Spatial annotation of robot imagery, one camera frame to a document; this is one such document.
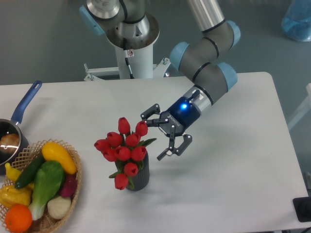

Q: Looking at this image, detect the green cucumber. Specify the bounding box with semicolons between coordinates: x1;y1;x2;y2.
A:
15;153;46;189

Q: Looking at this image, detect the white pedestal base frame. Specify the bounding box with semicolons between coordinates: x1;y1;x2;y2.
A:
83;57;173;82

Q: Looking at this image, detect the yellow banana pepper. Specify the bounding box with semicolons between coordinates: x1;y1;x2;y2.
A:
5;163;34;191

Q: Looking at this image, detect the dark grey ribbed vase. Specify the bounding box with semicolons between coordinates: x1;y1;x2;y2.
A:
112;154;150;191

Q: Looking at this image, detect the blue handled saucepan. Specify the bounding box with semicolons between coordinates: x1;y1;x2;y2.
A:
0;81;42;175

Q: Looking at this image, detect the purple red radish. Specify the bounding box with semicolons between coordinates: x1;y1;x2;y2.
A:
60;175;78;198

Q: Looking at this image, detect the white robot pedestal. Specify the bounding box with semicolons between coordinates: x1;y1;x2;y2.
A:
105;12;160;80

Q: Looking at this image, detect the black device at edge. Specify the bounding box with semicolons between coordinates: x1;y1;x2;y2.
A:
293;197;311;222

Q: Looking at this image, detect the orange fruit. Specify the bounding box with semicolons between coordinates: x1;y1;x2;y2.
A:
4;204;32;233

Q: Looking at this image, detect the red tulip bouquet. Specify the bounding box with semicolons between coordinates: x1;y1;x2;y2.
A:
94;117;155;180

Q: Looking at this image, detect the white frame at right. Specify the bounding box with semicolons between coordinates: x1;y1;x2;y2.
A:
287;83;311;131

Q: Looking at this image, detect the blue translucent plastic bag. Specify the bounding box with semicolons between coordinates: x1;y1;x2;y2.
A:
281;0;311;42

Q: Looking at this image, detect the green bok choy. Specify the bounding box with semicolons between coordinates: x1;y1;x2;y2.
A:
29;161;64;221

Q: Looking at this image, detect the brown bread roll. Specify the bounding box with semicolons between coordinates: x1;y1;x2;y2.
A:
0;133;19;155

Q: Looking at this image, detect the yellow squash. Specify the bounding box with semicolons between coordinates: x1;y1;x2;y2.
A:
42;142;77;175

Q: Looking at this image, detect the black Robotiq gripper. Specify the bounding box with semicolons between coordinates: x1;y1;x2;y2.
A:
140;97;200;161

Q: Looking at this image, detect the white garlic bulb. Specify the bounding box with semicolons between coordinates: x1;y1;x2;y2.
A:
47;196;71;219

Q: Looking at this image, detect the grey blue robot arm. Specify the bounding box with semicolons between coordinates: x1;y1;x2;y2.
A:
79;0;241;160

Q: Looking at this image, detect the black pedestal cable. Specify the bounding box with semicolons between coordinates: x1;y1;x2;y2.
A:
121;37;135;79

